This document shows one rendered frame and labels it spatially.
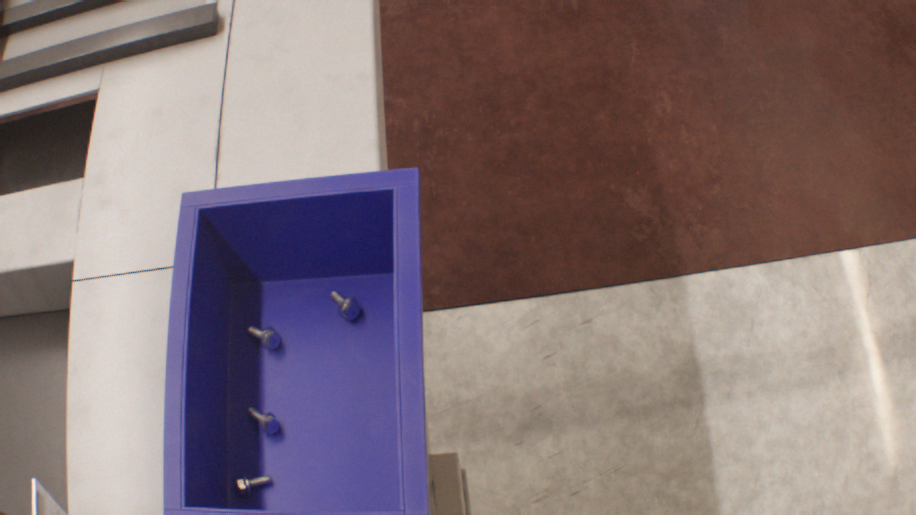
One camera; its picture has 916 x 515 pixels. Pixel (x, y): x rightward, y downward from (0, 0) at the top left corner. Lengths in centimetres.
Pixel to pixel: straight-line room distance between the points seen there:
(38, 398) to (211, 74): 30
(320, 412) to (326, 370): 3
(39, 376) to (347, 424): 29
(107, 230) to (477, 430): 91
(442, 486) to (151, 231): 45
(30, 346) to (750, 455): 106
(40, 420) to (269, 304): 23
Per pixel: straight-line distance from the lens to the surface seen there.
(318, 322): 80
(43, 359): 94
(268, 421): 76
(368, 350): 79
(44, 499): 73
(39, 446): 90
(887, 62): 220
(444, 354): 176
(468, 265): 183
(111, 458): 80
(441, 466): 121
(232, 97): 94
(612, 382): 173
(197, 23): 99
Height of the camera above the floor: 151
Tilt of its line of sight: 55 degrees down
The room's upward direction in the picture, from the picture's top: 7 degrees counter-clockwise
